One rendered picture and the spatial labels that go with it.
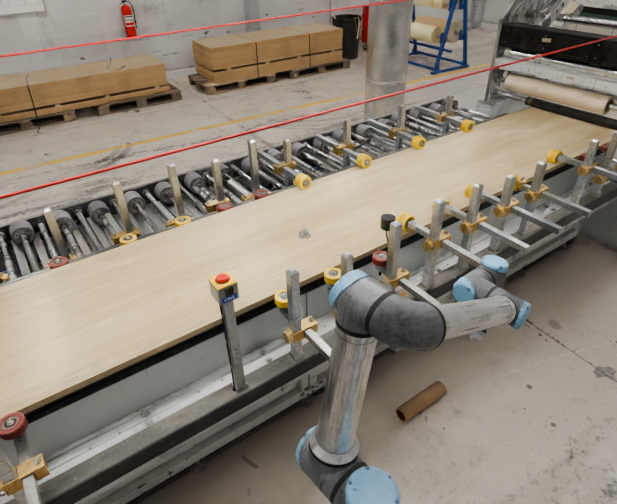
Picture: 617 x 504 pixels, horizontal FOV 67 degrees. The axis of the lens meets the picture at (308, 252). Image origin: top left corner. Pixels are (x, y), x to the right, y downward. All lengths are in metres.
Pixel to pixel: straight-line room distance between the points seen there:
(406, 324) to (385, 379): 1.75
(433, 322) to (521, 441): 1.70
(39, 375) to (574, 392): 2.59
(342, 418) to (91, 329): 1.05
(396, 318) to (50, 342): 1.35
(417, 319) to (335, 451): 0.54
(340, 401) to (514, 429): 1.59
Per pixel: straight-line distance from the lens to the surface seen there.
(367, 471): 1.46
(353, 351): 1.18
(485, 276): 1.63
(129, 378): 1.89
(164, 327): 1.87
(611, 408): 3.06
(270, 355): 2.07
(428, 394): 2.67
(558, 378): 3.08
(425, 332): 1.08
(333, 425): 1.37
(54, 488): 1.84
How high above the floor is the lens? 2.14
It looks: 35 degrees down
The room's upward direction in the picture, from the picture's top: 2 degrees counter-clockwise
